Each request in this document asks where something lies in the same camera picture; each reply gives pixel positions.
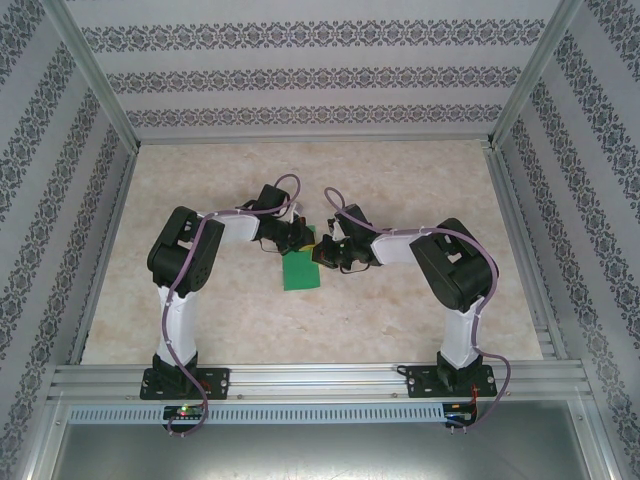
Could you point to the green paper sheet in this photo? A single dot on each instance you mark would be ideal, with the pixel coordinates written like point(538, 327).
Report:
point(300, 272)

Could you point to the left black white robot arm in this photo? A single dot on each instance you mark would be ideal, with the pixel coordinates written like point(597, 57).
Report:
point(165, 255)

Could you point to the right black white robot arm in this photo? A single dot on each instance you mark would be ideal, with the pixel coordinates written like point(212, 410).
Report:
point(450, 270)

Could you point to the grey metal sheet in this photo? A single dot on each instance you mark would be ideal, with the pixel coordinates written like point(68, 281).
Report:
point(320, 450)

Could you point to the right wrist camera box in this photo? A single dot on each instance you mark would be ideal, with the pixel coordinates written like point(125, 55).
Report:
point(338, 229)

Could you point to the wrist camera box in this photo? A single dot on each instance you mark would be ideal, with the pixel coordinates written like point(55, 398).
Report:
point(338, 229)
point(299, 212)

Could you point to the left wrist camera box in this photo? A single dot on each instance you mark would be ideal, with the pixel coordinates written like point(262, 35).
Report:
point(299, 212)

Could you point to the aluminium mounting rail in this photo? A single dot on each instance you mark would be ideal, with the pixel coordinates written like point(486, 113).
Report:
point(315, 380)

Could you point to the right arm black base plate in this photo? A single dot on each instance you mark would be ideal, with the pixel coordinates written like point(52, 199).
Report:
point(422, 382)

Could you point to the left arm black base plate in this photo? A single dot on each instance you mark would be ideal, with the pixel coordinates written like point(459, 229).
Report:
point(217, 382)

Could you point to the aluminium frame post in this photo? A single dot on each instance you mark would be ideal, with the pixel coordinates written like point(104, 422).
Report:
point(535, 75)
point(95, 75)

